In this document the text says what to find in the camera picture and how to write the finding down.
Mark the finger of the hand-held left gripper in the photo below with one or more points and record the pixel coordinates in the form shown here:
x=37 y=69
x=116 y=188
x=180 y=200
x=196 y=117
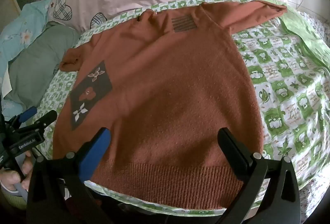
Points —
x=27 y=114
x=46 y=118

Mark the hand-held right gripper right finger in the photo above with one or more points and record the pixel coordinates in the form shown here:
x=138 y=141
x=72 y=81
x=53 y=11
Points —
x=233 y=151

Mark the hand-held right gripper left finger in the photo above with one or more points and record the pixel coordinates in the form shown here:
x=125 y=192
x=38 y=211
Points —
x=94 y=153

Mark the orange knit sweater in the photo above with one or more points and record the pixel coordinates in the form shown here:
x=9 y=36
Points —
x=159 y=100

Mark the person's left hand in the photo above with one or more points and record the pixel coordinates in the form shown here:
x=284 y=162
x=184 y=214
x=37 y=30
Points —
x=25 y=168

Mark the grey-green pillow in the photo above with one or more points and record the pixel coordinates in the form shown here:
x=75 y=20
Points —
x=38 y=64

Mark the light blue floral bedding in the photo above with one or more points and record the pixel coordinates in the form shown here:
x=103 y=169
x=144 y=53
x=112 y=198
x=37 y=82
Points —
x=15 y=33

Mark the green checked blanket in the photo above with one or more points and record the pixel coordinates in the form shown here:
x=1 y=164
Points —
x=283 y=85

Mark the light green cloth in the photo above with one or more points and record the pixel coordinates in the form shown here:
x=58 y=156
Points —
x=308 y=33

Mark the small floral bed sheet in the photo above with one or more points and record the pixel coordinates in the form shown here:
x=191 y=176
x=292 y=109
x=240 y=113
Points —
x=318 y=21

